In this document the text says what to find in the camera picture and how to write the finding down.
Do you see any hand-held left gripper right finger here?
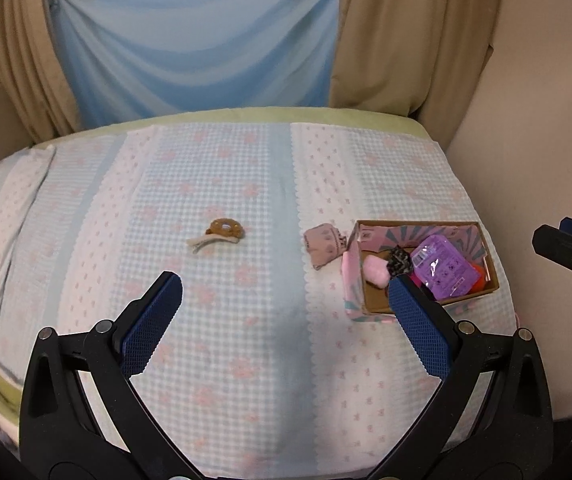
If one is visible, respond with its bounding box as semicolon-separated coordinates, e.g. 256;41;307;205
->
368;274;554;480

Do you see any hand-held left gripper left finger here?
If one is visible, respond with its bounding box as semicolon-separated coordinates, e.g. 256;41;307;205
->
20;270;202;480

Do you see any patterned cardboard box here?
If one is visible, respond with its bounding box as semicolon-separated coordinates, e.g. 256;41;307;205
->
342;219;500;320

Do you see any purple plastic packet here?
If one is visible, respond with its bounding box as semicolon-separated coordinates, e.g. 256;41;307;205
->
410;234;479;303

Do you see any black patterned soft item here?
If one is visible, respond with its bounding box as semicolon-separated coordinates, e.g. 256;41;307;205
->
386;244;413;278

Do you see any pink fluffy soft item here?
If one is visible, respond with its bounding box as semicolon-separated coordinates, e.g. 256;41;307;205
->
362;255;392;288

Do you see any orange soft toy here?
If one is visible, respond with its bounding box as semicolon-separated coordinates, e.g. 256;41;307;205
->
468;260;492;293

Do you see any brown round hair clip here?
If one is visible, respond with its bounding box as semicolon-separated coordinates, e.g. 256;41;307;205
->
187;218;244;255

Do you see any pink folded cloth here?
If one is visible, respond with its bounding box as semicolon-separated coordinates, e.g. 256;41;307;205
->
303;223;352;270

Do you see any checked floral blanket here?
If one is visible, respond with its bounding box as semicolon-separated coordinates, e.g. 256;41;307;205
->
0;122;519;480

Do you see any light green bed sheet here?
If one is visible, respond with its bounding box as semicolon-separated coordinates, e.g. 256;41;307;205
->
0;106;442;426

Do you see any beige curtain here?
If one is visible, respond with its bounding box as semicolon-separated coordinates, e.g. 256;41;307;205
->
328;0;509;148
0;0;82;143

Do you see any light blue cloth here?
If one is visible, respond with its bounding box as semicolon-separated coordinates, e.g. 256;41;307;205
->
48;0;342;128

